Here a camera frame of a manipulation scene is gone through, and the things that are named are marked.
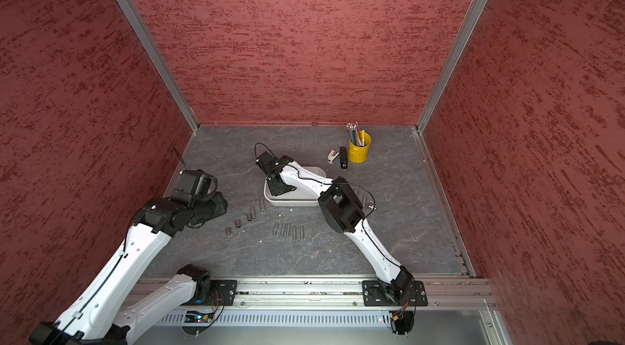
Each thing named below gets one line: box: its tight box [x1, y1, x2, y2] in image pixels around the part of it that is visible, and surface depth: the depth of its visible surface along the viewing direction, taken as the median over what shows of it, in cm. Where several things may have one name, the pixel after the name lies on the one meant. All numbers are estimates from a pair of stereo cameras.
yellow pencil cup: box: [348, 131, 372, 164], surface depth 106 cm
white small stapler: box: [327, 148, 340, 164], surface depth 109 cm
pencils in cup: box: [345, 121, 366, 147], surface depth 103 cm
